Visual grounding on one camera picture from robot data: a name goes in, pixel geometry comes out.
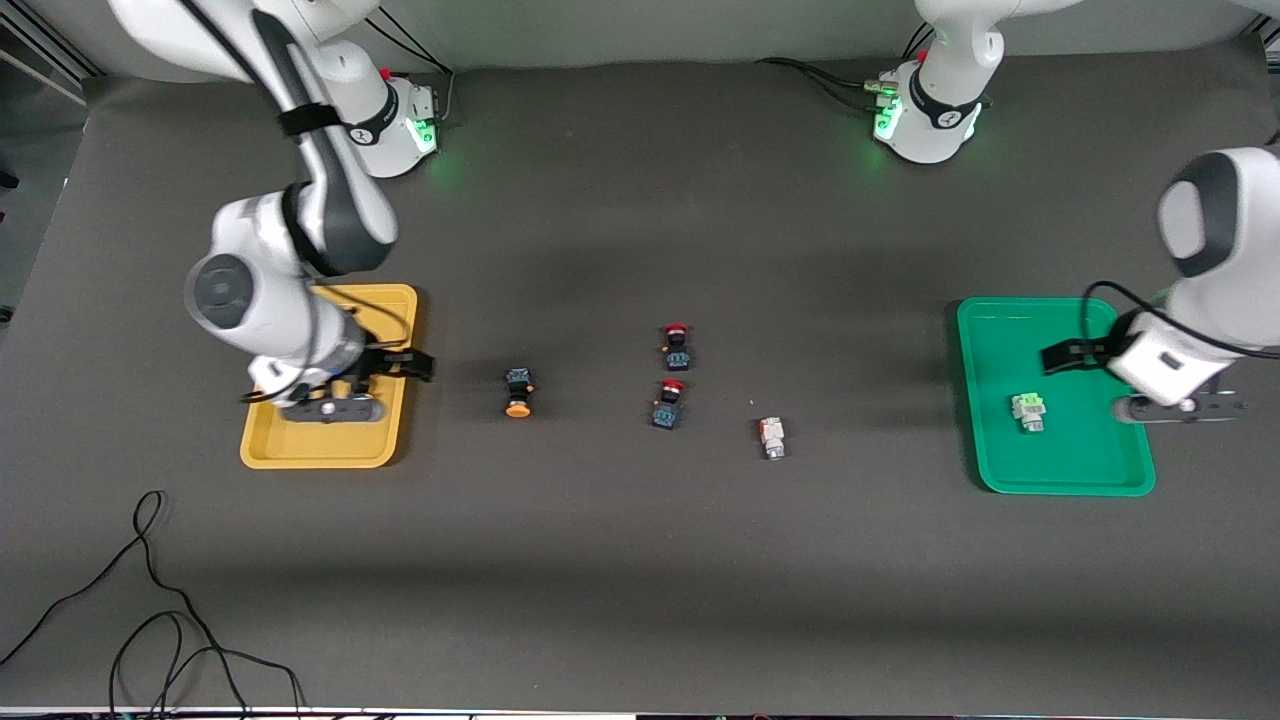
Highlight black left arm base cables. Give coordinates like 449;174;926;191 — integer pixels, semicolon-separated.
755;22;936;116

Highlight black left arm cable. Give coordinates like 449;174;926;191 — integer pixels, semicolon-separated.
1080;282;1280;361

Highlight black arm base cables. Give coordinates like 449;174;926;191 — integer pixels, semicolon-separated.
755;22;936;116
365;12;456;126

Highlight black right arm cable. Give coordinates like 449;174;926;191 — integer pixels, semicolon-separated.
175;0;421;401

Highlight green plastic tray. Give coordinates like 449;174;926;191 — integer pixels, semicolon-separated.
956;297;1157;498

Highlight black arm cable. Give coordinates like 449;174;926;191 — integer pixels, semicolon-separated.
175;0;421;401
1080;282;1280;361

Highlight loose black coiled cable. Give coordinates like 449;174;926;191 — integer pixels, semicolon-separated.
0;489;306;720

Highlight aluminium frame profile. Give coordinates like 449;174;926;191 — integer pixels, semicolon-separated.
0;0;101;106

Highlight black right arm base cables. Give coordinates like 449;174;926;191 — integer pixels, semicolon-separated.
365;12;456;126

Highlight yellow plastic tray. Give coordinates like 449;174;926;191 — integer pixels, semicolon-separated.
240;284;419;470

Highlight dark grey table mat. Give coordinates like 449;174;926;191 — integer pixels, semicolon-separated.
0;38;1280;713

